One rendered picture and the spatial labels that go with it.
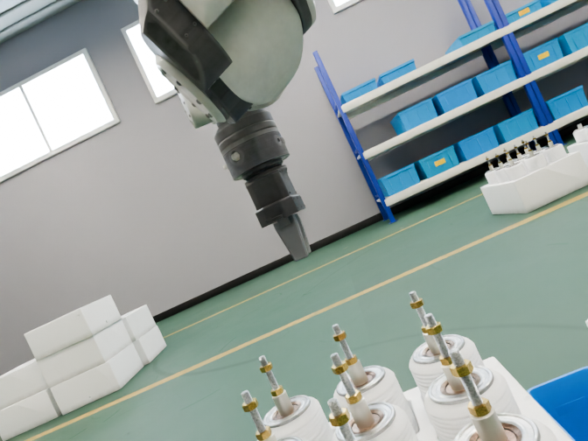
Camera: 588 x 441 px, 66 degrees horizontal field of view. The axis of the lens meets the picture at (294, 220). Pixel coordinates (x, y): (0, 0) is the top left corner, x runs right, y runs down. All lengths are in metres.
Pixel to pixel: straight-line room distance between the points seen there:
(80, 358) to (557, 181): 2.86
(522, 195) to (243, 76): 2.34
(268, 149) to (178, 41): 0.29
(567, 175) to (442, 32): 3.53
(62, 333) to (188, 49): 2.83
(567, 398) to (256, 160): 0.58
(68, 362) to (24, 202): 3.86
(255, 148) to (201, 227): 5.14
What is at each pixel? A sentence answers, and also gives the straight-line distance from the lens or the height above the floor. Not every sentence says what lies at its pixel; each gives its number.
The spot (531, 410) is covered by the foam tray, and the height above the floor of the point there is 0.18.
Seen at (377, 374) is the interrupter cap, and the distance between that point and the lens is 0.69.
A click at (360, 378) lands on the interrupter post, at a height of 0.26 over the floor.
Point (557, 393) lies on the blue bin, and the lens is 0.83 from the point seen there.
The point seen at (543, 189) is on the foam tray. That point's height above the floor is 0.08.
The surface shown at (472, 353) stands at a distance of 0.67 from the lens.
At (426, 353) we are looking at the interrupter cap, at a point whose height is 0.25.
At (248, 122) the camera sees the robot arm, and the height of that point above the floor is 0.65.
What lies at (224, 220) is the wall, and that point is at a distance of 5.66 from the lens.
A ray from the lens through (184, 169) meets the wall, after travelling 5.80.
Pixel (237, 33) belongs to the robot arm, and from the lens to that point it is 0.39.
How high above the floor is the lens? 0.51
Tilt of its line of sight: 1 degrees down
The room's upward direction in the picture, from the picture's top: 25 degrees counter-clockwise
